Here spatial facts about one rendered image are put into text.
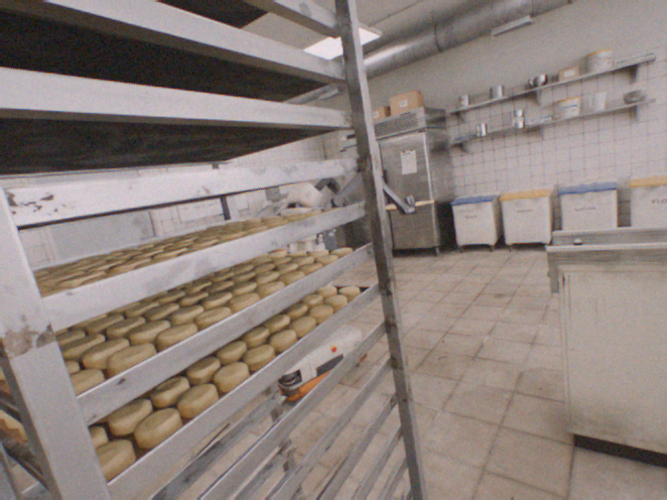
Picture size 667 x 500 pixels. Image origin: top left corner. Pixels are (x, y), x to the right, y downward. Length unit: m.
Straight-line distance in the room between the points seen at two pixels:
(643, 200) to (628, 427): 3.41
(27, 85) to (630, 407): 1.91
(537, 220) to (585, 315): 3.46
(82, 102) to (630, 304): 1.65
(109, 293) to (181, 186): 0.14
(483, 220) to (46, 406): 5.08
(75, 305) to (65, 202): 0.09
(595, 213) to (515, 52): 2.32
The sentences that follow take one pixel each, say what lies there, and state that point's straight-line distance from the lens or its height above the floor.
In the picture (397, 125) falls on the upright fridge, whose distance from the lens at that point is 5.33.
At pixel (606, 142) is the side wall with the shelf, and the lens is 5.60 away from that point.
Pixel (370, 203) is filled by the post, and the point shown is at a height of 1.24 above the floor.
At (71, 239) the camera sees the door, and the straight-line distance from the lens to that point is 4.55.
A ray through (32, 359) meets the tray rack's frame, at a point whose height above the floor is 1.21.
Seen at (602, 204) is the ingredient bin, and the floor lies 0.54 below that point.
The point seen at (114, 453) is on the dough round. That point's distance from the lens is 0.48.
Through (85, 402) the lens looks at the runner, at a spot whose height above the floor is 1.15.
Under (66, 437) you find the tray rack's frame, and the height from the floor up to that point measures 1.14.
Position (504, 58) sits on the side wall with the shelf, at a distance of 5.83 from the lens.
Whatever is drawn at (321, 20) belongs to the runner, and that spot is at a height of 1.58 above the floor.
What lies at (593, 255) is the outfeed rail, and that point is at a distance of 1.64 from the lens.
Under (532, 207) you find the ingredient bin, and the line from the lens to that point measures 5.06.
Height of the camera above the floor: 1.30
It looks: 11 degrees down
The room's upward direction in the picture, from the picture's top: 10 degrees counter-clockwise
